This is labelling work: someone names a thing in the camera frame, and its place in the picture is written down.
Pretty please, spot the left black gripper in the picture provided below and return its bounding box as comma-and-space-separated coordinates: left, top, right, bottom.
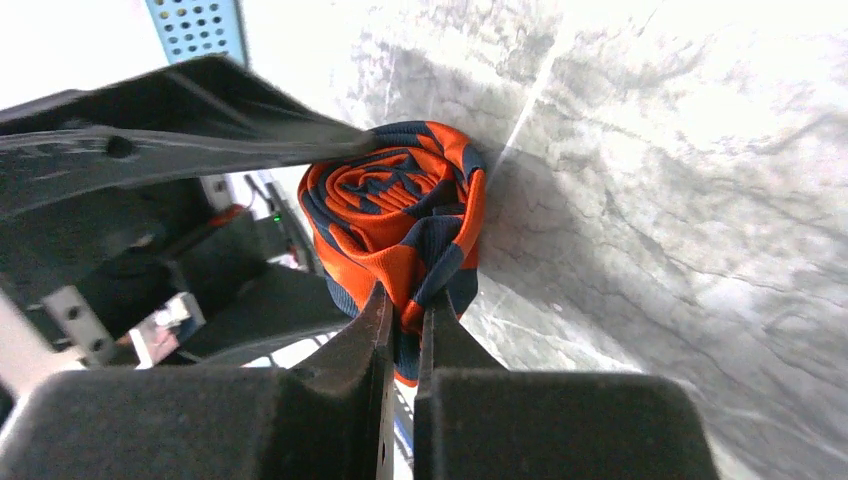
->
1, 55, 376, 368

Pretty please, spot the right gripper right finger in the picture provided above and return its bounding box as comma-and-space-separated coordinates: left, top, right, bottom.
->
413, 292, 718, 479

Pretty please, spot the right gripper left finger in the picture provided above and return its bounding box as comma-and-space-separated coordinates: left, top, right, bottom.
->
1, 286, 393, 479

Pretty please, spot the orange navy striped tie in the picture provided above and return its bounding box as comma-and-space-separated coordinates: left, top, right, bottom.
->
297, 121, 486, 387

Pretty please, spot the blue plastic basket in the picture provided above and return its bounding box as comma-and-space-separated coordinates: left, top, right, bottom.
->
144, 0, 250, 67

